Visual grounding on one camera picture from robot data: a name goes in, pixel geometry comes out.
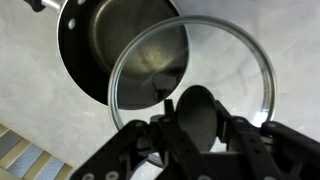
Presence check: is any wooden chair behind paper roll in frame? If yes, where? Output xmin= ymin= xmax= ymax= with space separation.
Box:
xmin=0 ymin=123 xmax=76 ymax=180

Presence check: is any black pot with handle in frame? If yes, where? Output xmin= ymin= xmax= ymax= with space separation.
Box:
xmin=23 ymin=0 xmax=191 ymax=111

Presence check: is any glass lid with black knob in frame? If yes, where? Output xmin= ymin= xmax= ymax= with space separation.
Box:
xmin=107 ymin=14 xmax=278 ymax=168

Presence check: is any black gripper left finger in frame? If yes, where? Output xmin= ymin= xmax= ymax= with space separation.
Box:
xmin=69 ymin=99 xmax=214 ymax=180

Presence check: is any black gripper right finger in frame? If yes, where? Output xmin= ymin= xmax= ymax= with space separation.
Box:
xmin=215 ymin=99 xmax=320 ymax=180

